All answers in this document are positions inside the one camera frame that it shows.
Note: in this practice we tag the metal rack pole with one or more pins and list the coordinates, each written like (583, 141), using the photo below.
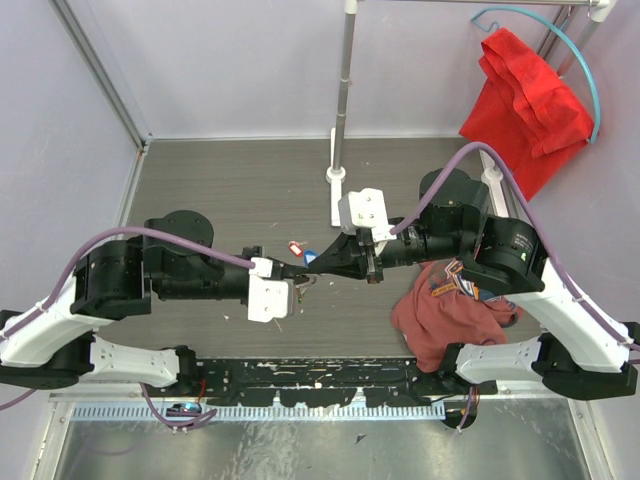
(350, 10)

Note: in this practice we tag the red cloth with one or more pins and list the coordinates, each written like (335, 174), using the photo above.
(526, 113)

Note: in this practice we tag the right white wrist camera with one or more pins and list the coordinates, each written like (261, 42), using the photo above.
(365, 209)

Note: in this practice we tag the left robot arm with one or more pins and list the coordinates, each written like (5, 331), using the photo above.
(115, 275)

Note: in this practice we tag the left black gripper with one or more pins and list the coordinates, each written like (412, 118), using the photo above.
(287, 272)

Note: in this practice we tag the slotted cable duct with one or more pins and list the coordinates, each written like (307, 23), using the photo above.
(358, 411)

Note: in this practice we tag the blue clothes hanger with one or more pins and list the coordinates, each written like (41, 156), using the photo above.
(573, 48)

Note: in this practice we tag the maroon printed t-shirt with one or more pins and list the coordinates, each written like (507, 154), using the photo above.
(443, 308)

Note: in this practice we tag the metal keyring with keys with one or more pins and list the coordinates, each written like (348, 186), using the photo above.
(302, 284)

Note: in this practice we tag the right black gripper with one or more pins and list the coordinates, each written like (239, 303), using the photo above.
(350, 256)

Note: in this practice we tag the white pole base foot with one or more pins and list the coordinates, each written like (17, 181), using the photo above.
(335, 177)

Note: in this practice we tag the aluminium corner profile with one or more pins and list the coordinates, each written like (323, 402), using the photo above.
(104, 72)

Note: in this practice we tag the blue tagged key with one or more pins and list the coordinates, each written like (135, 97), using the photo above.
(309, 256)

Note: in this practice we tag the black mounting plate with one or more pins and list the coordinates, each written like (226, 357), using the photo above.
(324, 382)

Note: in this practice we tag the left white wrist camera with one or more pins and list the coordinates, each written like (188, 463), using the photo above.
(269, 300)

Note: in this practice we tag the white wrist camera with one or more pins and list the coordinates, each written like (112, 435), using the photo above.
(269, 300)
(365, 209)

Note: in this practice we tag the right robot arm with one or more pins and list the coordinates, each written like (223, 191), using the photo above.
(504, 256)

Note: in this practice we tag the red tagged key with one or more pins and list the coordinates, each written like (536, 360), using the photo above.
(296, 248)

